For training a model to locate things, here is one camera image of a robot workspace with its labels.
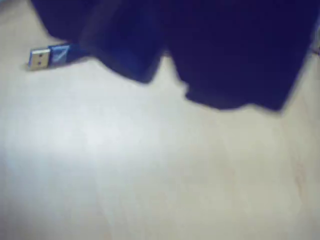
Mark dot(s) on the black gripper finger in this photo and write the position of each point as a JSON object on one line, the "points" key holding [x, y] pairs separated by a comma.
{"points": [[117, 32], [237, 55]]}

